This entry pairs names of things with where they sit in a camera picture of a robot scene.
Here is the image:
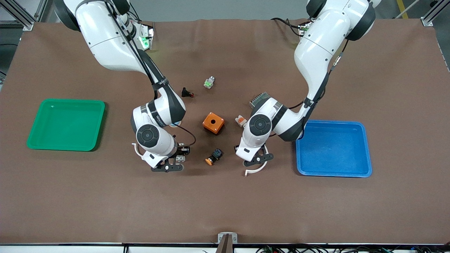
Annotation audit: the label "large white curved clamp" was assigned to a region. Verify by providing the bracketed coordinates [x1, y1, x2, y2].
[245, 145, 270, 176]

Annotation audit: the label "orange pushbutton with black body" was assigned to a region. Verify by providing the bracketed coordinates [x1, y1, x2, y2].
[205, 148, 224, 166]

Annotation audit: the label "orange box with hole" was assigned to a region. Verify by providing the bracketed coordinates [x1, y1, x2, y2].
[202, 112, 225, 135]

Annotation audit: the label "metal mesh power supply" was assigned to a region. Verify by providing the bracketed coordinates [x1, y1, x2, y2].
[249, 92, 272, 109]

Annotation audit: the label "brown table mat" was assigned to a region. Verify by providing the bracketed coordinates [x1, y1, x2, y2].
[0, 18, 450, 245]

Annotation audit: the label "blue plastic tray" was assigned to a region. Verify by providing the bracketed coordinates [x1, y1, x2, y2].
[296, 120, 373, 178]

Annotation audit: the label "green plastic tray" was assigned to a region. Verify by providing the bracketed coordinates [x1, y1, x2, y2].
[27, 99, 106, 152]

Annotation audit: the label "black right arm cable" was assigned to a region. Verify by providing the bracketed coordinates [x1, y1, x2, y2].
[105, 0, 197, 148]

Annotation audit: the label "grey metal table bracket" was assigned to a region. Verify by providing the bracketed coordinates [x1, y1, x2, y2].
[218, 232, 238, 253]

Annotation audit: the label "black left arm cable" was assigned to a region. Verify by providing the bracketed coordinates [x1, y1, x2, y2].
[287, 39, 349, 141]

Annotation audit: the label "tangled cables under table edge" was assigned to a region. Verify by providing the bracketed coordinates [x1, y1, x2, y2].
[255, 245, 450, 253]

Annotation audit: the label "black cable at arm base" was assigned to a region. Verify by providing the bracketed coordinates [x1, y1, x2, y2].
[127, 3, 143, 23]
[271, 17, 310, 38]

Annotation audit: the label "aluminium frame profile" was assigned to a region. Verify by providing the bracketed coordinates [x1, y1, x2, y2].
[0, 0, 48, 31]
[420, 0, 450, 27]

